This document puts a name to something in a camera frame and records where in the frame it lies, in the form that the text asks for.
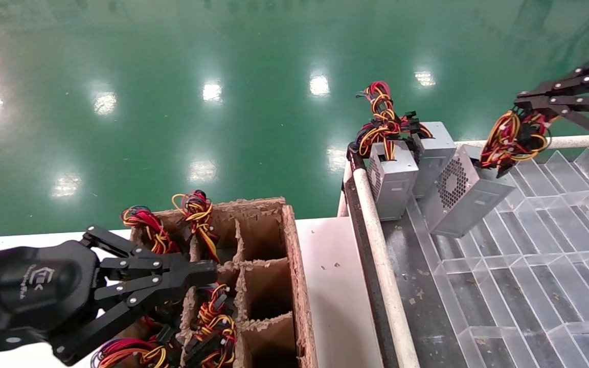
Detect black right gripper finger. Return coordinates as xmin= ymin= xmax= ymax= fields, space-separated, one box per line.
xmin=517 ymin=97 xmax=589 ymax=146
xmin=515 ymin=50 xmax=589 ymax=105

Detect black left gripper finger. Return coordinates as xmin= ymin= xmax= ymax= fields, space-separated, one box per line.
xmin=81 ymin=226 xmax=218 ymax=287
xmin=52 ymin=279 xmax=189 ymax=366

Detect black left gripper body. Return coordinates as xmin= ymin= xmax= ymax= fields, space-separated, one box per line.
xmin=0 ymin=240 xmax=103 ymax=354

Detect silver power supply fan grille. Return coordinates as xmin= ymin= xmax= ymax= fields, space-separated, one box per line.
xmin=420 ymin=108 xmax=552 ymax=238

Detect brown cardboard divider box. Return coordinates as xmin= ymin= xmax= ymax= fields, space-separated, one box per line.
xmin=121 ymin=197 xmax=318 ymax=368

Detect silver power supply black connectors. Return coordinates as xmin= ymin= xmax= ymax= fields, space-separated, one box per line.
xmin=410 ymin=122 xmax=457 ymax=199

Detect white padded rack leg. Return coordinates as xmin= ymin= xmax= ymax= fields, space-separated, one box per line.
xmin=338 ymin=163 xmax=352 ymax=218

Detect transparent plastic divider tray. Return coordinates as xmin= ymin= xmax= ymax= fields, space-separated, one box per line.
xmin=407 ymin=148 xmax=589 ymax=368

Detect white padded crossbar rail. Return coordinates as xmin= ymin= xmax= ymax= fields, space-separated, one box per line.
xmin=453 ymin=134 xmax=589 ymax=154

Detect power supply red purple cables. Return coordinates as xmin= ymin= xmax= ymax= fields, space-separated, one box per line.
xmin=93 ymin=337 xmax=172 ymax=368

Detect power supply red yellow cables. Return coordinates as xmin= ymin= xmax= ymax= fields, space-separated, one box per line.
xmin=122 ymin=205 xmax=180 ymax=255

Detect power supply colourful cables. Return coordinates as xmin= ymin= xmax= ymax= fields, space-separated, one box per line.
xmin=197 ymin=284 xmax=234 ymax=313
xmin=185 ymin=313 xmax=238 ymax=368

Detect power supply orange looped cables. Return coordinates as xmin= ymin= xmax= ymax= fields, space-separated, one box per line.
xmin=172 ymin=189 xmax=221 ymax=264

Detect black metal rack frame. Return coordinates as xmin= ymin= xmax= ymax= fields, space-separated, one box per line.
xmin=345 ymin=143 xmax=402 ymax=368

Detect silver power supply tall cables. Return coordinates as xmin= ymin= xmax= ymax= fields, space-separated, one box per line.
xmin=353 ymin=80 xmax=434 ymax=221

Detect long white padded rail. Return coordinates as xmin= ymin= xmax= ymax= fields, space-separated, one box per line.
xmin=352 ymin=168 xmax=420 ymax=368

